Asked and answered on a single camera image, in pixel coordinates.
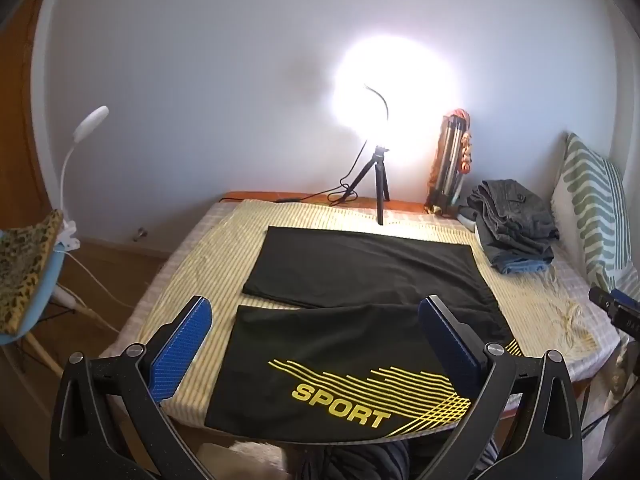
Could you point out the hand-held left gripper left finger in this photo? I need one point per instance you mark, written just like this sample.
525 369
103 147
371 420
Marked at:
180 350

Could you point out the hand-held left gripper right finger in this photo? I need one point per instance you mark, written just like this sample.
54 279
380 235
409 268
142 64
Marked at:
450 345

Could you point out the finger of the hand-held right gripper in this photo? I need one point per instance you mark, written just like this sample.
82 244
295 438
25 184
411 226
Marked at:
602 297

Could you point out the black pants with yellow print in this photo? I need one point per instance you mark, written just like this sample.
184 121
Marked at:
350 270

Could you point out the blue jeans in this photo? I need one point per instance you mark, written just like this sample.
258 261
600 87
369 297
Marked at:
525 266

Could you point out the yellow striped blanket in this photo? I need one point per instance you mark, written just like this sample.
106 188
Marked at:
210 260

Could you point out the green striped pillow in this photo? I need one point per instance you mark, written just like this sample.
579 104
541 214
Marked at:
590 200

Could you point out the metal door stopper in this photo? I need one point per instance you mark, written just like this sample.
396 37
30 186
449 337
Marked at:
140 233

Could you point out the grey folded clothes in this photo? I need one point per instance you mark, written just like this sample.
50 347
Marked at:
515 210

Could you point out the light blue chair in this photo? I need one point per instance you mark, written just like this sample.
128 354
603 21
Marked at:
37 310

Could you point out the person's dark striped clothing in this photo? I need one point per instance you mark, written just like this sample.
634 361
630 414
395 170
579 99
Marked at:
360 462

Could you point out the small black tripod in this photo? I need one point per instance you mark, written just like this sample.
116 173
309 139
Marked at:
381 195

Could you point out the blue chair leopard cushion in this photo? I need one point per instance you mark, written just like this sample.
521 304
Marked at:
25 270

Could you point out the orange floral cloth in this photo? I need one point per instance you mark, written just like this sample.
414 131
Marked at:
467 145

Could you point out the white clip lamp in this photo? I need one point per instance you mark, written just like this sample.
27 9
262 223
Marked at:
90 120

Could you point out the wooden door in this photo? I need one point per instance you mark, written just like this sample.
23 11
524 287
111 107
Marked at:
20 110

